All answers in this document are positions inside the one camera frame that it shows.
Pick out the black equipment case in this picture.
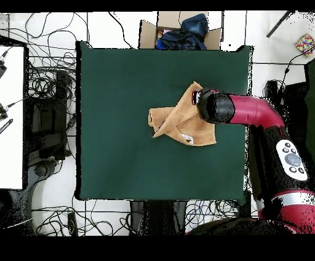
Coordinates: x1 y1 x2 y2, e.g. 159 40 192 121
24 70 73 161

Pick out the black rod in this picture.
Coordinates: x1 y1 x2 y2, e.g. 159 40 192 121
265 10 295 38

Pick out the black cable with connector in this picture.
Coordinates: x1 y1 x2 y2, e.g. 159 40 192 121
277 45 315 97

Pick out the grey black floor stand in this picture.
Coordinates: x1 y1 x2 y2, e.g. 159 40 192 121
25 158 61 198

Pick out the dark blue clothing pile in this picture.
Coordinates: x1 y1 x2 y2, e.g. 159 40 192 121
155 13 210 50

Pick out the long black floor cable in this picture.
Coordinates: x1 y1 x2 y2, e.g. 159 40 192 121
108 11 134 49

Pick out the black camera device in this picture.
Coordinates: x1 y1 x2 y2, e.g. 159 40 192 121
0 58 8 79

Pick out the black device with cable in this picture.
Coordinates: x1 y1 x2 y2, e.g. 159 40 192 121
0 102 9 121

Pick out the orange terry towel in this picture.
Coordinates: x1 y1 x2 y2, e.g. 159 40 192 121
147 81 217 147

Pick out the colourful patterned item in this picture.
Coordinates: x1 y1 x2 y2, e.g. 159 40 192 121
294 32 315 58

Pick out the black strip with white marks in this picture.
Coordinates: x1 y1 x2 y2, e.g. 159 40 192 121
0 118 14 135

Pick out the black frame stand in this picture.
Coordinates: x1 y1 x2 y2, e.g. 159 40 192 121
264 79 309 148

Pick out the black power strip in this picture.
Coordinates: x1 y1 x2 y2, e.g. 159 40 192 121
66 211 79 236

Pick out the white side table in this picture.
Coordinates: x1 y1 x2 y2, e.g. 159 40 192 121
0 45 25 190

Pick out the brown cardboard box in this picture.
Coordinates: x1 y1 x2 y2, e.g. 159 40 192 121
138 10 223 50

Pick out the dark green table cloth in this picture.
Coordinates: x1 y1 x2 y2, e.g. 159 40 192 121
75 41 254 201

